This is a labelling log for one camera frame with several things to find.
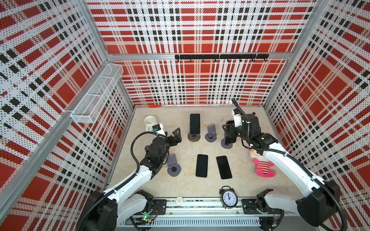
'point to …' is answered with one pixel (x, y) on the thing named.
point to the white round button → (179, 200)
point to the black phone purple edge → (224, 168)
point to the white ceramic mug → (150, 121)
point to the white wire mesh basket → (89, 108)
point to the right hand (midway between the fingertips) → (231, 125)
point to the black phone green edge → (195, 123)
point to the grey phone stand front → (174, 169)
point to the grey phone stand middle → (211, 135)
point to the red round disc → (155, 106)
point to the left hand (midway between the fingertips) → (175, 130)
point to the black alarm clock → (229, 197)
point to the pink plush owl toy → (262, 166)
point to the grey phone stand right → (226, 145)
